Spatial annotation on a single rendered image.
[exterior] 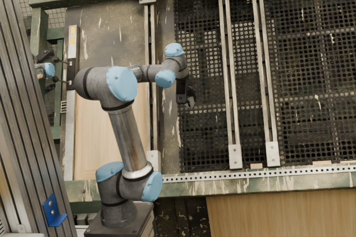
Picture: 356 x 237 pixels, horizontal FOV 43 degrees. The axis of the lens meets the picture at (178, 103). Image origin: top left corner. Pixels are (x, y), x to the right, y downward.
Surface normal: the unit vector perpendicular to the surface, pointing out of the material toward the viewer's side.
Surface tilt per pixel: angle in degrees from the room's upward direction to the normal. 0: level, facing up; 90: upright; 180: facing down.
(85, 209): 90
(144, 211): 0
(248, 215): 90
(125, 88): 82
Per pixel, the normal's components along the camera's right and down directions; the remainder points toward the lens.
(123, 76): 0.85, -0.08
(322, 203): -0.14, 0.33
